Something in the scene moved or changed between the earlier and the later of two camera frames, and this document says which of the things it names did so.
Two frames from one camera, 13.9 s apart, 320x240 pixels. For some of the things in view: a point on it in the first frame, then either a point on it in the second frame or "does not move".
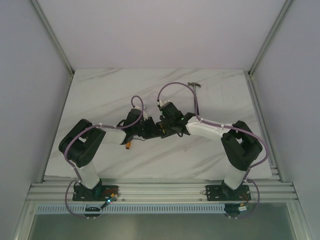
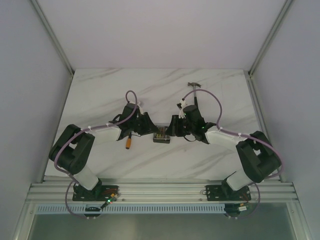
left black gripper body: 151,128 → 144,123
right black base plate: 224,193 does not move
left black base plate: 98,193 does not move
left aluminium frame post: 46,22 does not move
